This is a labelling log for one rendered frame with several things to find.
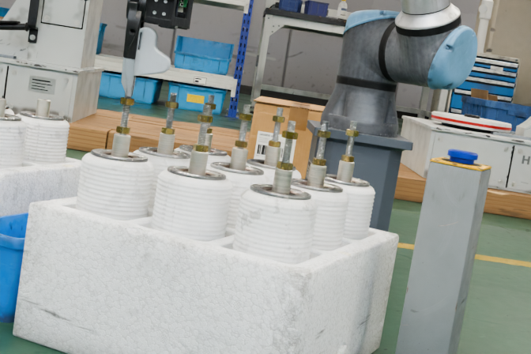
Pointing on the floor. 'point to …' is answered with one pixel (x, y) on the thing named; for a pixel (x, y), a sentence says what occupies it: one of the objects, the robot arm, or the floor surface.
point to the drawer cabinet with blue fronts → (484, 81)
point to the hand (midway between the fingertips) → (125, 85)
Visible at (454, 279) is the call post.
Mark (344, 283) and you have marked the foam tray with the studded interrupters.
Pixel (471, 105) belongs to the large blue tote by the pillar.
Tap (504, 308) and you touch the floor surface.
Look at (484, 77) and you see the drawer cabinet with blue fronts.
